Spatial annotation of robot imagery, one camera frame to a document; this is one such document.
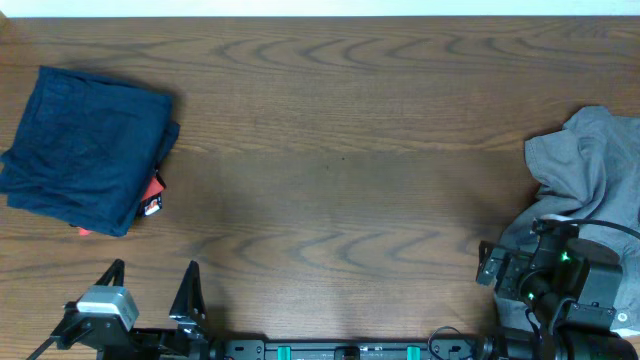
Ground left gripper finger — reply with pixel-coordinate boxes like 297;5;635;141
95;259;125;287
169;261;207;325

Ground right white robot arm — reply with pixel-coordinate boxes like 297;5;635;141
476;228;638;360

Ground folded navy blue shorts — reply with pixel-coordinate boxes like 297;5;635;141
72;121;180;236

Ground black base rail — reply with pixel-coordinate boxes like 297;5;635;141
208;329;500;360

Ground red clothing tag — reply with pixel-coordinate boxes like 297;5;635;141
74;172;166;237

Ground navy blue shorts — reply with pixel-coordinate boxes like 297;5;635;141
72;121;180;236
1;66;180;237

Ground grey shorts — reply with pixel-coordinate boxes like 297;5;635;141
495;106;639;337

